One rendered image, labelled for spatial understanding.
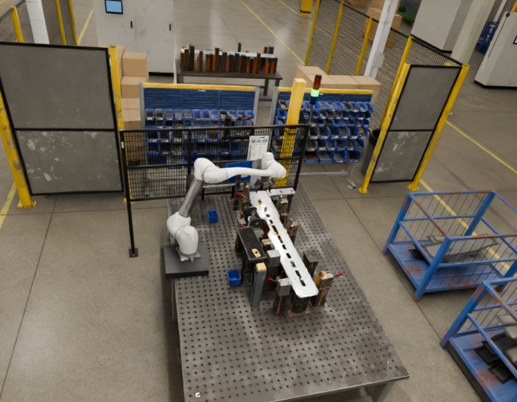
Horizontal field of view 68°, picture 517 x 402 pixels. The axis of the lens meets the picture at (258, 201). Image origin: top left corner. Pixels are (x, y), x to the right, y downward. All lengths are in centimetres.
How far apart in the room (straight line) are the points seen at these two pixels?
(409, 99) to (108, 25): 639
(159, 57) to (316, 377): 796
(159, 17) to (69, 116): 494
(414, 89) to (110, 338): 468
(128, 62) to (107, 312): 456
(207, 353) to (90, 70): 312
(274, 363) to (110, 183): 327
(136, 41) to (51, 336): 688
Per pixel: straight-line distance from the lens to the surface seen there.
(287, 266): 318
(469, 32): 1001
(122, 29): 944
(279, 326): 317
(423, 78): 574
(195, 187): 335
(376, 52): 761
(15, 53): 473
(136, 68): 739
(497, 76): 1369
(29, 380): 392
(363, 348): 325
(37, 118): 496
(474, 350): 439
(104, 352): 390
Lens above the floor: 323
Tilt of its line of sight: 36 degrees down
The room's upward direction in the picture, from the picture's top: 9 degrees clockwise
